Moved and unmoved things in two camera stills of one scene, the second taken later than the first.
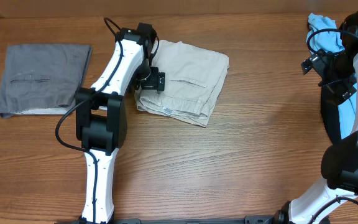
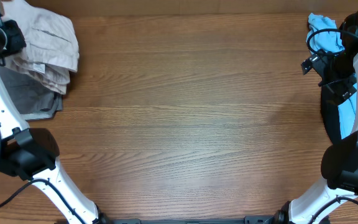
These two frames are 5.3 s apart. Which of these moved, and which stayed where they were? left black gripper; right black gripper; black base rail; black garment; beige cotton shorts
Moved: beige cotton shorts; left black gripper
Stayed: right black gripper; black garment; black base rail
